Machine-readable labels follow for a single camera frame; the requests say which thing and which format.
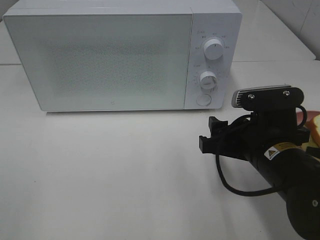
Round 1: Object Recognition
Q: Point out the round microwave door button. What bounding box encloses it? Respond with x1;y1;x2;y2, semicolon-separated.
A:
196;94;212;106

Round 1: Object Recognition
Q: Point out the pink round plate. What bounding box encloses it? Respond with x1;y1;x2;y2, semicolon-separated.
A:
295;110;320;128

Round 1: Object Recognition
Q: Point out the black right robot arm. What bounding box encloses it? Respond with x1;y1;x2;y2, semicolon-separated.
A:
199;108;320;240

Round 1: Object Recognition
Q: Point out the white bread sandwich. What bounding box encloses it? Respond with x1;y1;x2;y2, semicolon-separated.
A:
305;114;320;160

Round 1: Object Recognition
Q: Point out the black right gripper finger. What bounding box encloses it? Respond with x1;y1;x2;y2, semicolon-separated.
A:
306;146;320;157
208;116;228;137

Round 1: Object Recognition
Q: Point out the white lower microwave knob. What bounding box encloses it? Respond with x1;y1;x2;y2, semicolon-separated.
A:
199;71;217;90

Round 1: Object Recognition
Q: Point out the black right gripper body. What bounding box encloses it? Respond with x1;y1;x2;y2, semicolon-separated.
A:
199;109;310;161

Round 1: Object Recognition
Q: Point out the white microwave door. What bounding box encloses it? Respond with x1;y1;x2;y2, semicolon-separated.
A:
2;12;194;112

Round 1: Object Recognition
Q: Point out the white upper microwave knob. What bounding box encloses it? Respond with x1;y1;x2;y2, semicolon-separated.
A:
202;37;224;60

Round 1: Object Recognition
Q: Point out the white microwave knob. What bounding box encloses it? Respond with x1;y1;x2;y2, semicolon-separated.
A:
202;37;224;60
199;71;217;90

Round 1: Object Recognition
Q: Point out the black camera cable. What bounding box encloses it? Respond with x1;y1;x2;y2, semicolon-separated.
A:
215;104;308;198

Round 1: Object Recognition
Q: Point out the white microwave oven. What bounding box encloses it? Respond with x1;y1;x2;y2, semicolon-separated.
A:
2;0;242;112

